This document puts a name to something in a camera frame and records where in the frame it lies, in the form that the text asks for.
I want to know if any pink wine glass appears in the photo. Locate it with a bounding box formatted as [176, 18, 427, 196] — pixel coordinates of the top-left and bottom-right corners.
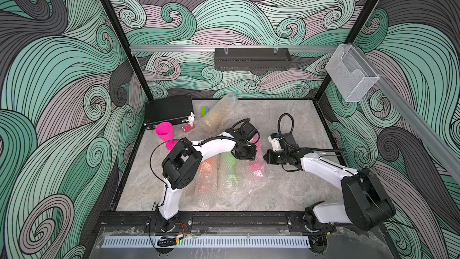
[250, 135, 265, 179]
[155, 122, 178, 151]

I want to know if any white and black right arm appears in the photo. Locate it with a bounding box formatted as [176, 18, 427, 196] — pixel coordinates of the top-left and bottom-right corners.
[264, 149, 396, 233]

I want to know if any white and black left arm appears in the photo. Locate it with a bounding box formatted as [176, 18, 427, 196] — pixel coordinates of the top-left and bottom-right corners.
[158, 128, 259, 221]

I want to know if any bubble wrapped green glass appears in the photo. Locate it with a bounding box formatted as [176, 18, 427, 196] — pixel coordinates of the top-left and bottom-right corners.
[218, 152, 243, 193]

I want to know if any bubble wrapped yellow glass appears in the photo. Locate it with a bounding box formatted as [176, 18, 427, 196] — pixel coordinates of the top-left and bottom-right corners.
[198, 92, 240, 133]

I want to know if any bubble wrapped orange glass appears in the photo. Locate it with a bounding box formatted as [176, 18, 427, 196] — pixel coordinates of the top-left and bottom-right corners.
[194, 156, 219, 211]

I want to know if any green toy brick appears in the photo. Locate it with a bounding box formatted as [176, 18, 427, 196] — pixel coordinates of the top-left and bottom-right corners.
[201, 107, 209, 116]

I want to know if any white bunny phone stand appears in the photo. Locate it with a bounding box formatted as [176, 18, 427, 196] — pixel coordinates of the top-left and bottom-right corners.
[182, 112, 195, 133]

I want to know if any black ribbed case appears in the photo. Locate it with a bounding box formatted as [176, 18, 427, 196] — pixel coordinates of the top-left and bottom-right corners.
[144, 94, 194, 130]

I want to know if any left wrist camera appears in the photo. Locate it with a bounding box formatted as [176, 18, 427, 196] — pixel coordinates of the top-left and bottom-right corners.
[240, 121, 258, 141]

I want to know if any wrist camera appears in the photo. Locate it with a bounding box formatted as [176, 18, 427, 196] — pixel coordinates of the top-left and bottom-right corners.
[268, 133, 298, 151]
[240, 121, 258, 141]

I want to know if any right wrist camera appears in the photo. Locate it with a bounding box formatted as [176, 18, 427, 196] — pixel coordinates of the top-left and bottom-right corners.
[268, 133, 298, 151]

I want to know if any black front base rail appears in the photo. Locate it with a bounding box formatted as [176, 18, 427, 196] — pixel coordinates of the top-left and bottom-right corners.
[96, 210, 357, 235]

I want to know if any white slotted cable duct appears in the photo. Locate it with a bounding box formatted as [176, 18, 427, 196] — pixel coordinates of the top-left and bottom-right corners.
[101, 235, 310, 249]

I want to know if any black wall tray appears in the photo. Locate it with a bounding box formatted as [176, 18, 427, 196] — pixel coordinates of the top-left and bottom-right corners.
[214, 47, 292, 72]

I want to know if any clear acrylic wall bin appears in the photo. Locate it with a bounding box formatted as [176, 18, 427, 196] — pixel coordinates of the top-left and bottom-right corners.
[326, 44, 380, 103]

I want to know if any aluminium back rail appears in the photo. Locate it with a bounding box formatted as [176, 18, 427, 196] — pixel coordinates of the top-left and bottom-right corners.
[130, 44, 340, 54]

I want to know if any aluminium rail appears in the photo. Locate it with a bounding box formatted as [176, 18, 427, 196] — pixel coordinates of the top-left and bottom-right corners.
[355, 47, 460, 182]
[130, 44, 340, 54]

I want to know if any aluminium right rail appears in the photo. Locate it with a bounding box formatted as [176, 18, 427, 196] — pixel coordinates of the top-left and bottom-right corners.
[355, 47, 460, 182]

